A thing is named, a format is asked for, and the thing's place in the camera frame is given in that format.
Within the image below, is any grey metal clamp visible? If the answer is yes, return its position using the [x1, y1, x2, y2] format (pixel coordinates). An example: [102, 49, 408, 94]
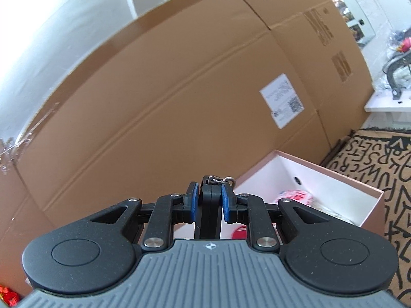
[381, 51, 411, 100]

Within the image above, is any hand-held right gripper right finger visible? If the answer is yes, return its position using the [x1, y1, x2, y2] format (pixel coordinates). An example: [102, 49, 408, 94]
[221, 184, 342, 251]

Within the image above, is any white side table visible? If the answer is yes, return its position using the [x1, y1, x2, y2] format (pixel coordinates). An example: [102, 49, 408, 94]
[364, 70, 411, 114]

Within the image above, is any brown cardboard sheet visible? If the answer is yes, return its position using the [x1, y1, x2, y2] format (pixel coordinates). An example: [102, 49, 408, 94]
[0, 0, 332, 296]
[0, 135, 56, 291]
[224, 0, 376, 168]

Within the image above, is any black keychain case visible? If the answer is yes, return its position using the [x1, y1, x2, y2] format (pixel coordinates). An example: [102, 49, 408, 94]
[193, 175, 237, 241]

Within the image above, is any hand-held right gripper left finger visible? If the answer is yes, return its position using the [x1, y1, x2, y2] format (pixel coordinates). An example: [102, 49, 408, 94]
[77, 181, 200, 252]

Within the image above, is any red shiny ornament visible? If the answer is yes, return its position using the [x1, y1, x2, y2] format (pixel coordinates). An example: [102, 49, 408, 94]
[0, 284, 21, 307]

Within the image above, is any pink patterned packet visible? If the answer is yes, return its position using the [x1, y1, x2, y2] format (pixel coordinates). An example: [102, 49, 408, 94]
[275, 189, 314, 207]

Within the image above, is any letter printed blanket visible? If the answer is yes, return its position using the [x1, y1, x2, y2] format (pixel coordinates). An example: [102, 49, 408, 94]
[325, 129, 411, 308]

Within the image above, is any pink cardboard box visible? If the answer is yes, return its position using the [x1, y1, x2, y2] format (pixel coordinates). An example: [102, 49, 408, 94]
[173, 149, 385, 242]

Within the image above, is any white shipping label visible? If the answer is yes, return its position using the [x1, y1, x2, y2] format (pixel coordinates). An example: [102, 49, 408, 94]
[259, 73, 304, 129]

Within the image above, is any clear plastic bag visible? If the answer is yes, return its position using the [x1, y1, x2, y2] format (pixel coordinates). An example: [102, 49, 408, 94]
[383, 28, 411, 59]

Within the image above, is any white crumpled wrapper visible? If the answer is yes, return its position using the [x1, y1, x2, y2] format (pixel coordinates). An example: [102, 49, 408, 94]
[312, 198, 354, 227]

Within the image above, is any wall mirror panel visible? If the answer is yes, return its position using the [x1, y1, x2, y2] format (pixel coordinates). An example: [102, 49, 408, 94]
[330, 0, 377, 51]

